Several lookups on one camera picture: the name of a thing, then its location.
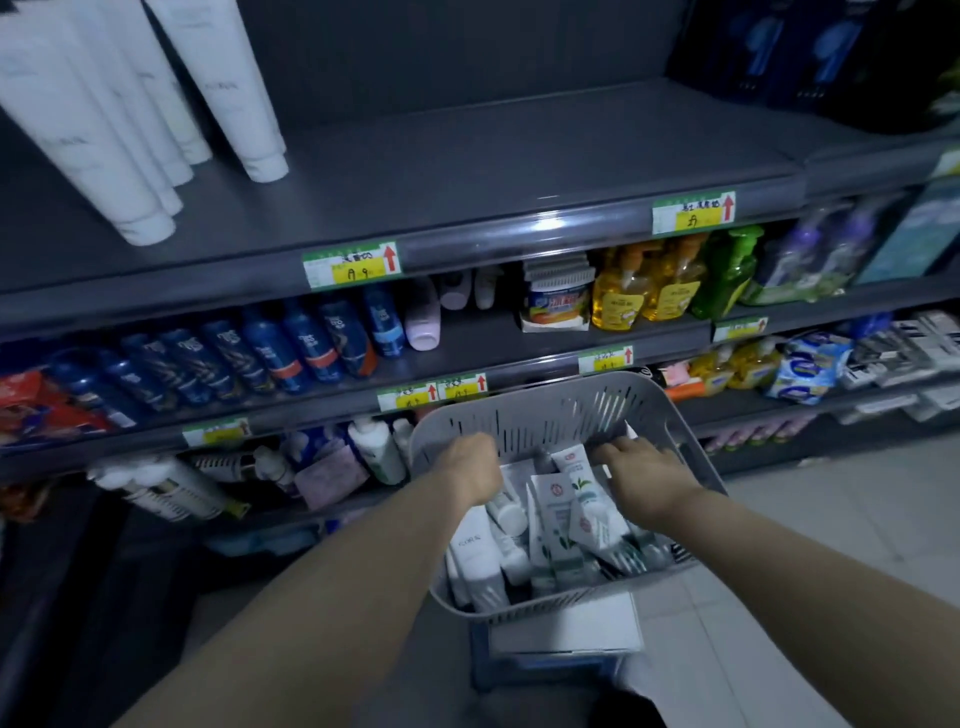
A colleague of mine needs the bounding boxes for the white box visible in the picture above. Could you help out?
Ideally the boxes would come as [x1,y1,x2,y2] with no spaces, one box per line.
[487,592,645,655]

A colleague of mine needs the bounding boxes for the person's left hand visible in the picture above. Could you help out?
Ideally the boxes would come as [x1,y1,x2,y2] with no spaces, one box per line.
[430,432,504,513]

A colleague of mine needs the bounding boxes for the teal box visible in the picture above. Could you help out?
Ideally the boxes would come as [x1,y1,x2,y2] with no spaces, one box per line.
[855,178,960,287]

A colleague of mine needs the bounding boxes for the pile of plain white tubes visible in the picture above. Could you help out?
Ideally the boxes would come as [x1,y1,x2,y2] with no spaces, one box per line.
[444,465,676,612]

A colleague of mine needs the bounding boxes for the orange packet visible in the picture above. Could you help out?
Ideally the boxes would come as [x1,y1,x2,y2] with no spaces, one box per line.
[658,362,708,403]

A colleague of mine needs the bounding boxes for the person's right forearm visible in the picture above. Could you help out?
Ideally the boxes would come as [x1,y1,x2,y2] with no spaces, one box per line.
[651,489,960,728]

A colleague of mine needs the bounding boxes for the small white bottle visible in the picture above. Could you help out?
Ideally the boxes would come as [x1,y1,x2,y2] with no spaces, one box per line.
[253,445,295,490]

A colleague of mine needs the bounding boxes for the dark grey shelf unit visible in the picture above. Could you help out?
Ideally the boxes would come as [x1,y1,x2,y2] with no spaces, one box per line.
[0,75,960,571]

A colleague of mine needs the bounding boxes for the dark blue product packs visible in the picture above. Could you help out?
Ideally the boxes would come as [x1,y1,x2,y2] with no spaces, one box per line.
[666,0,960,137]

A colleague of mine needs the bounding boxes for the pale pink soft packet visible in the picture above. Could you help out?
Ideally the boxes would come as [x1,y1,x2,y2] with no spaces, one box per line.
[293,445,371,513]

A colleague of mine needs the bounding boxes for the white tube with leaf print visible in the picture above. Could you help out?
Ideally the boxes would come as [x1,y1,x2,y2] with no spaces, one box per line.
[551,444,633,555]
[529,472,588,575]

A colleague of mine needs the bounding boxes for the row of pink items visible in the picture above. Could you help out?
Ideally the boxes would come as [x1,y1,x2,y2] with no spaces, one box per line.
[703,414,817,456]

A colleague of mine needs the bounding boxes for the blue stool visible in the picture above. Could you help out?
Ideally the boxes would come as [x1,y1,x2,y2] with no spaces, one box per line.
[470,621,648,693]

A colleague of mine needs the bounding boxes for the small blue bottle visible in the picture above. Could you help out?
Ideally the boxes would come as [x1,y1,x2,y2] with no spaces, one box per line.
[283,426,348,472]

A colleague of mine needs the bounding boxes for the white spray bottles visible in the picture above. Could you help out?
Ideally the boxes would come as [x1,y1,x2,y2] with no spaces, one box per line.
[85,452,252,524]

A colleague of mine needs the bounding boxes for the person's left forearm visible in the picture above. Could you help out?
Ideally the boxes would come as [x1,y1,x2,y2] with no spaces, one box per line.
[112,480,489,728]

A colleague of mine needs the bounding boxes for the white tub with colourful label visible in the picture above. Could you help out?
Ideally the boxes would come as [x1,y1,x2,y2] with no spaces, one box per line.
[519,253,598,333]

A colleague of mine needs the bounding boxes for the person's right hand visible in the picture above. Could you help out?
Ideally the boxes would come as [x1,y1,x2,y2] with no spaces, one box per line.
[591,436,705,536]

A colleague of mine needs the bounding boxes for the clear purple detergent bottle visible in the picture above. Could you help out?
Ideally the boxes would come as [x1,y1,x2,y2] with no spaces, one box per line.
[817,193,905,297]
[741,204,852,307]

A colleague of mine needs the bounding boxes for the blue and white packets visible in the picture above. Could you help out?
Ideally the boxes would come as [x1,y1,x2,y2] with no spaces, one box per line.
[765,331,855,407]

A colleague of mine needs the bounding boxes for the yellow dish soap bottle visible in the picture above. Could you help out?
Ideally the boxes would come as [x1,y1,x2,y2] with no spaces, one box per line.
[643,233,711,323]
[591,243,655,332]

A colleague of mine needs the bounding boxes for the green and yellow price label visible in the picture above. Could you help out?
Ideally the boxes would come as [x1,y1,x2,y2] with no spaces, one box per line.
[651,190,738,237]
[376,381,439,413]
[577,344,636,375]
[181,417,253,450]
[303,240,403,291]
[712,315,770,345]
[437,372,489,403]

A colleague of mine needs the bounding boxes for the row of blue shampoo bottles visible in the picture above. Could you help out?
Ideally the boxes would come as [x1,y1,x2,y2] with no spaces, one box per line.
[45,283,408,430]

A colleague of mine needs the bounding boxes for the grey and white boxes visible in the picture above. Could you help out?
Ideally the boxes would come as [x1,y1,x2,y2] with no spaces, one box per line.
[838,309,960,392]

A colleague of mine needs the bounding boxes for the tall white cosmetic tube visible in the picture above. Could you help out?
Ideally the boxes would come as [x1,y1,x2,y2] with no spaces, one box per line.
[67,0,195,188]
[0,7,178,248]
[97,0,214,166]
[144,0,291,184]
[30,0,185,218]

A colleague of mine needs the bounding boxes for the white round-shouldered bottle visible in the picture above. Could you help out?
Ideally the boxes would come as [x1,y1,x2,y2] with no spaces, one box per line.
[347,415,408,487]

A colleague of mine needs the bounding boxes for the red snack packets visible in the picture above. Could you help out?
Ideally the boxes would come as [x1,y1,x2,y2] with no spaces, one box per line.
[0,369,110,453]

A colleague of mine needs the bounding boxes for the grey slotted plastic basket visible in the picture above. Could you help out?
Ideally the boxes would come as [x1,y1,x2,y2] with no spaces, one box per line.
[408,371,728,626]

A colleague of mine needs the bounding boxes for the small yellow bottles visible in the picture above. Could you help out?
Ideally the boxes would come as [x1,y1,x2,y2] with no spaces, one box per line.
[688,336,783,396]

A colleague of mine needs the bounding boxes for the green pump bottle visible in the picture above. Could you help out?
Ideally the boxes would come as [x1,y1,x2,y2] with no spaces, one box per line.
[690,224,765,321]

